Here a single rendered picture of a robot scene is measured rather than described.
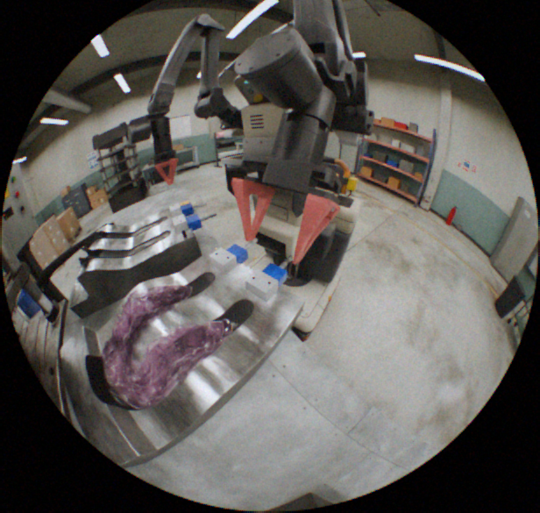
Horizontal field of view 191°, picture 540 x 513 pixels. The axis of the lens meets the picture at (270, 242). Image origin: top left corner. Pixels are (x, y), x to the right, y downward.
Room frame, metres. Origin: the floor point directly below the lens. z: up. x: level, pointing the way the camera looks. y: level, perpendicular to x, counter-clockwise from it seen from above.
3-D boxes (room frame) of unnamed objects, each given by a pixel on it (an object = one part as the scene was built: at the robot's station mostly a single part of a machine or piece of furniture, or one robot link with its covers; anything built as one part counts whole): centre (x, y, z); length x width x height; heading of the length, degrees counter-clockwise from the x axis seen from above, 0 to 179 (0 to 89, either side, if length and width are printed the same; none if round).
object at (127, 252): (0.26, 0.45, 0.92); 0.35 x 0.16 x 0.09; 127
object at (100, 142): (3.34, 3.90, 1.03); 1.54 x 0.94 x 2.06; 34
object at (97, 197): (3.67, 6.30, 0.42); 0.86 x 0.33 x 0.83; 124
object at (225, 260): (0.28, 0.08, 0.86); 0.13 x 0.05 x 0.05; 144
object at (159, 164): (0.42, 0.30, 1.05); 0.07 x 0.07 x 0.09; 37
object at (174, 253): (0.26, 0.47, 0.87); 0.50 x 0.26 x 0.14; 127
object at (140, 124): (0.41, 0.33, 1.21); 0.11 x 0.09 x 0.12; 145
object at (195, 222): (0.38, 0.21, 0.89); 0.13 x 0.05 x 0.05; 127
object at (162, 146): (0.44, 0.31, 1.12); 0.10 x 0.07 x 0.07; 37
